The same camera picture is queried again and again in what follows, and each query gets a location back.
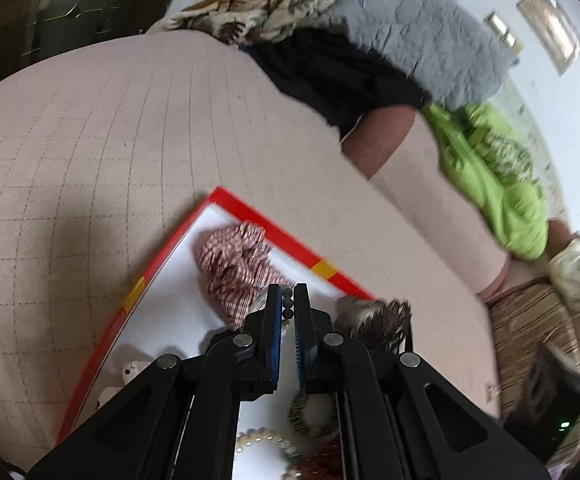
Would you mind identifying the red cardboard tray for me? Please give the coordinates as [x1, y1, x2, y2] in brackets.
[56, 186, 378, 480]

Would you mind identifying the green white patterned cloth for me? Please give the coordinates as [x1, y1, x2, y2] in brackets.
[487, 135, 535, 181]

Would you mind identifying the small wall picture frame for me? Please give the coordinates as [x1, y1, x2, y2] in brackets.
[484, 10, 525, 56]

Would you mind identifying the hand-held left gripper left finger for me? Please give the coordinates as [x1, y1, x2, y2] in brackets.
[27, 284, 283, 480]

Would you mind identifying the leopard bead bracelet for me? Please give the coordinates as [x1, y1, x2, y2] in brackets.
[290, 390, 341, 438]

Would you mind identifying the leaf print cloth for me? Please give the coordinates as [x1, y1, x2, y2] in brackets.
[160, 0, 345, 46]

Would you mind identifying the red white plaid scrunchie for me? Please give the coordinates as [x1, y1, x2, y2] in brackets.
[197, 222, 291, 330]

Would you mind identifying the black cloth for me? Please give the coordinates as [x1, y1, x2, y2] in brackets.
[240, 27, 431, 143]

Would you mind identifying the striped beige cushion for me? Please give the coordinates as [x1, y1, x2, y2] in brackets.
[487, 282, 580, 421]

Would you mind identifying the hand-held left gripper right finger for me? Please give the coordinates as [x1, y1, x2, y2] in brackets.
[294, 282, 553, 480]

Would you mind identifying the green blanket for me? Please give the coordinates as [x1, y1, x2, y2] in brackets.
[422, 102, 550, 261]

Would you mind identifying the white black-dotted scrunchie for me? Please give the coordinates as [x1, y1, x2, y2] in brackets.
[94, 359, 151, 411]

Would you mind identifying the dark glass door cabinet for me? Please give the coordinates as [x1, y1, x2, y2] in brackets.
[0, 0, 191, 101]

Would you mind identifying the white crumpled cloth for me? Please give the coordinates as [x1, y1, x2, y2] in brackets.
[547, 235, 580, 313]

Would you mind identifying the grey sheer scrunchie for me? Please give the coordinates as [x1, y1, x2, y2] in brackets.
[337, 296, 413, 356]

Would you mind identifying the red polka dot scrunchie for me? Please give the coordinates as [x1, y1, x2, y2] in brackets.
[290, 435, 343, 480]

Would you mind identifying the large wall picture frame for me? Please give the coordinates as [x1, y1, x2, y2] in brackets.
[516, 0, 580, 76]

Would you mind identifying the grey quilted blanket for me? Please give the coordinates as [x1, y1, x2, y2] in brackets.
[327, 0, 520, 111]

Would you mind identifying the bundle of bead bracelets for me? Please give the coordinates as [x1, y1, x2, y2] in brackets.
[235, 427, 301, 480]

